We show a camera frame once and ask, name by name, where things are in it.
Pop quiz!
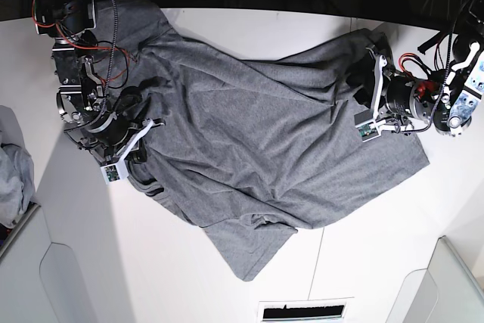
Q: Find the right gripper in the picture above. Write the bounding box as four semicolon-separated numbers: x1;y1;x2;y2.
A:
77;112;165;166

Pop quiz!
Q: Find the white bin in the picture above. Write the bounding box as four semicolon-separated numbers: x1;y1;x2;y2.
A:
386;236;483;323
1;206;98;322

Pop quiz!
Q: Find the left white bin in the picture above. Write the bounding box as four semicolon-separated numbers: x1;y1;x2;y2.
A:
1;206;98;322

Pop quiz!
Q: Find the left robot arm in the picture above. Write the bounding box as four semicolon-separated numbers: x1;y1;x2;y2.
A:
354;0;483;141

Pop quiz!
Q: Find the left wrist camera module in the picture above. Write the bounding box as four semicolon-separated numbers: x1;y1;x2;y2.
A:
354;110;381;142

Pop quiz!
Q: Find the white table cable slot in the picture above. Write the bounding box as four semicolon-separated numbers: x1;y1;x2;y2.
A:
256;297;354;323

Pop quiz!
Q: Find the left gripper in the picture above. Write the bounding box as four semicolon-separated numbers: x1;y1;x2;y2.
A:
346;47;435;135

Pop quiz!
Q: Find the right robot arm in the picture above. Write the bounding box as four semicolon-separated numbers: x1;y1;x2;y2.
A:
31;0;163;166

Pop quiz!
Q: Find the right white bin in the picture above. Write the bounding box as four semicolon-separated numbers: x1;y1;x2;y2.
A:
386;236;483;323

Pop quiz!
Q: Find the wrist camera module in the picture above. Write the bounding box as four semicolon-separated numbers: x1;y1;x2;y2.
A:
100;160;129;185
354;110;381;142

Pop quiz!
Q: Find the light grey clothes pile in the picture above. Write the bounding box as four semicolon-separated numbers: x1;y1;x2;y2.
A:
1;106;36;228

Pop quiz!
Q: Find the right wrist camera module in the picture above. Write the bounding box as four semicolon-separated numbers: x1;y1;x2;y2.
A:
100;160;129;185

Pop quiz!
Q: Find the dark grey t-shirt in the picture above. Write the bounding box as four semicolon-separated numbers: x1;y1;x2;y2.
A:
95;0;429;281

